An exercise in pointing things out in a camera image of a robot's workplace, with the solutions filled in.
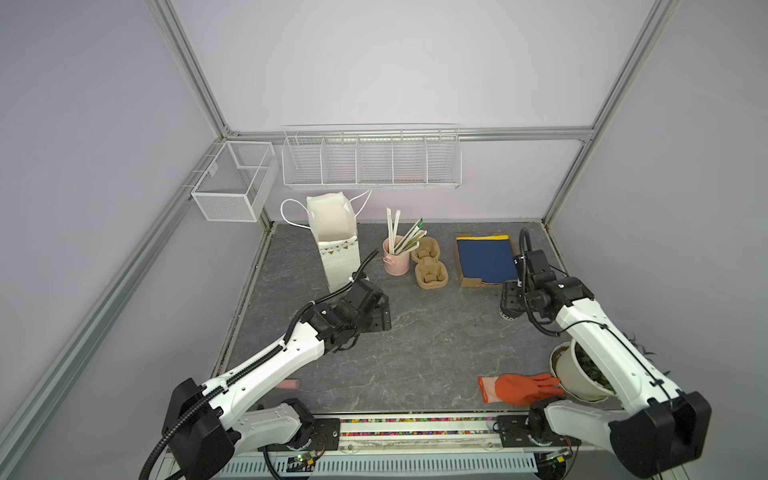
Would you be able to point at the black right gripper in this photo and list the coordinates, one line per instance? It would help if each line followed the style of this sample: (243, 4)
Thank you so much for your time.
(508, 296)

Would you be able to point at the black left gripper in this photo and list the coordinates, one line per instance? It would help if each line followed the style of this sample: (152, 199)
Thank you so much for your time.
(381, 318)

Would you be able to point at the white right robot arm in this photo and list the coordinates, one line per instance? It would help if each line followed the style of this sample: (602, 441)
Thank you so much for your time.
(659, 427)

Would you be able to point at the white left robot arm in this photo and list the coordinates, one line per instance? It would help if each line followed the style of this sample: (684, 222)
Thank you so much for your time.
(204, 426)

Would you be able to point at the blue napkin stack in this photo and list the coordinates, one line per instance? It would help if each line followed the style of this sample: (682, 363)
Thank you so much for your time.
(486, 258)

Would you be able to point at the pink metal straw bucket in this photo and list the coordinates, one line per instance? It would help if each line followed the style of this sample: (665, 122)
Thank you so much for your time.
(395, 265)

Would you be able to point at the cardboard napkin tray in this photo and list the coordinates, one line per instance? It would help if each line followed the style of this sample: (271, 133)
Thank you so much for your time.
(465, 264)

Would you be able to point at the stacked pulp cup carriers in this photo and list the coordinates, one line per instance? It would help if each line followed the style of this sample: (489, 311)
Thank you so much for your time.
(430, 272)

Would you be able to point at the wrapped straws bundle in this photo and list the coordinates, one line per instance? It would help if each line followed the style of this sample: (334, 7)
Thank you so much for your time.
(398, 244)

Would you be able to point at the white cartoon gift bag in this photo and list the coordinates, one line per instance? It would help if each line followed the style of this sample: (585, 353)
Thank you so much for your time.
(332, 220)

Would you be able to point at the potted green plant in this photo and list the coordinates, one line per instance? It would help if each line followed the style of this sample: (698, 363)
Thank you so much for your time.
(576, 375)

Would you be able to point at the red rubber glove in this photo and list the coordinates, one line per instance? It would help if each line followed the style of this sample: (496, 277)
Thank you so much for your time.
(518, 390)

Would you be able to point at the purple pink spatula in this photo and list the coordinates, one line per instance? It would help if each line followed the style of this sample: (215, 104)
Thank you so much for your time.
(289, 385)

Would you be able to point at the long white wire basket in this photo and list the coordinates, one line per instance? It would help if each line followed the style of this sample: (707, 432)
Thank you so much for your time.
(372, 156)

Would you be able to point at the small white wire basket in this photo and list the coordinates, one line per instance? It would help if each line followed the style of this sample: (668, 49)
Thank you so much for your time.
(236, 183)

